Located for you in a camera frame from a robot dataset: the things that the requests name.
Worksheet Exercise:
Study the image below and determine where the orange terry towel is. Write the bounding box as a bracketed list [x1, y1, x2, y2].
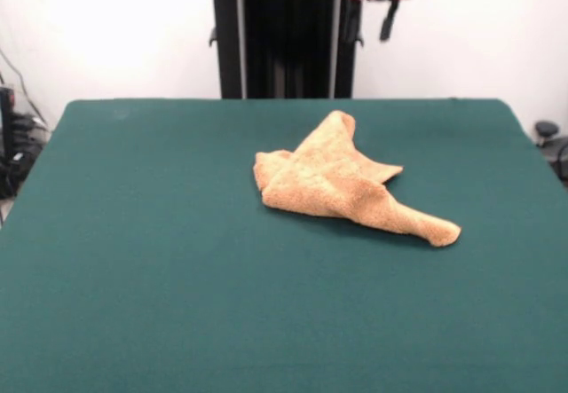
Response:
[253, 109, 462, 248]

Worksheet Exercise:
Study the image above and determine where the black round knob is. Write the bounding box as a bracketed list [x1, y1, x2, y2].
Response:
[534, 121, 561, 146]

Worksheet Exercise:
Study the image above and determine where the dark green table cloth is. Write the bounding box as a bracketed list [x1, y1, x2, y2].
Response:
[0, 98, 568, 393]

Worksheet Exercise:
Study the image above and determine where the black electronics box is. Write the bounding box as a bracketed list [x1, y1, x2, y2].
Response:
[0, 85, 17, 199]

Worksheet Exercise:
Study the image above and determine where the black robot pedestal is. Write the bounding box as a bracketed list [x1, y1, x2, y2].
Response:
[193, 0, 383, 100]

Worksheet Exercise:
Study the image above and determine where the grey wall cable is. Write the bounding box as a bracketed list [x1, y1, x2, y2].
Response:
[0, 49, 45, 123]

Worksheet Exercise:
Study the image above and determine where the black cable bundle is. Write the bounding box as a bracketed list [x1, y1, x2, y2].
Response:
[11, 114, 51, 163]

